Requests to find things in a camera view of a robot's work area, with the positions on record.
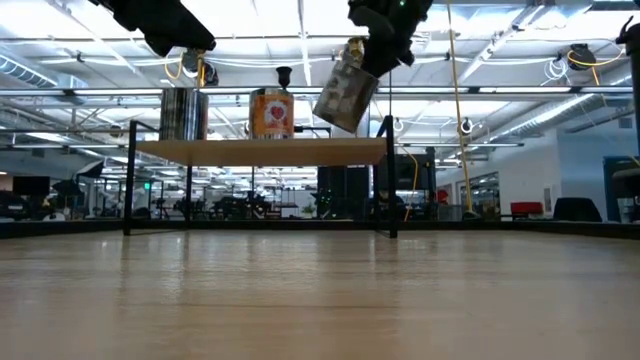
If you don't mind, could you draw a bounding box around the orange candle jar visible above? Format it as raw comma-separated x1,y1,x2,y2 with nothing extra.
248,87,296,141

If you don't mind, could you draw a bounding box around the black candlestick holder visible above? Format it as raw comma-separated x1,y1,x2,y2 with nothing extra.
275,65,294,91

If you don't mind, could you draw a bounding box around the black monitor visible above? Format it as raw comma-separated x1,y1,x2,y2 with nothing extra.
11,175,52,198

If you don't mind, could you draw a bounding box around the ceiling cable reel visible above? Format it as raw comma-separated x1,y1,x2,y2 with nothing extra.
566,42,598,72

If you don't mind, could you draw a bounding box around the yellow hanging cable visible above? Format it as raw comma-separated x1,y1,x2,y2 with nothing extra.
445,0,475,218

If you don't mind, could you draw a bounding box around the striped silver candle jar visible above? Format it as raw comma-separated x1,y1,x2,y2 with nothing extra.
158,87,210,142

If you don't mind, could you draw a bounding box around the red seat on black stand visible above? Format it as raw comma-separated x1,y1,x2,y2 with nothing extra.
509,200,545,219

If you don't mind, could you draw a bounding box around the light wood shelf riser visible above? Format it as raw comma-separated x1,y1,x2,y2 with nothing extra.
122,115,400,240

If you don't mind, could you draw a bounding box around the black office chair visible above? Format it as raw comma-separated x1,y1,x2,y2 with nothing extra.
551,196,604,223

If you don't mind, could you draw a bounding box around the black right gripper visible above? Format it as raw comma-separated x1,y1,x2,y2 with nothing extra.
347,0,435,79

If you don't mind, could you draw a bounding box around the black table edge rail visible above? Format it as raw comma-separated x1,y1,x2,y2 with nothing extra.
0,218,640,240

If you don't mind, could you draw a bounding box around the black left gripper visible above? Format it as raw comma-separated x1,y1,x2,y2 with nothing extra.
89,0,218,58

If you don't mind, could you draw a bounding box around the black cabinet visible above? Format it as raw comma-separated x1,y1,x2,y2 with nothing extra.
316,165,372,222

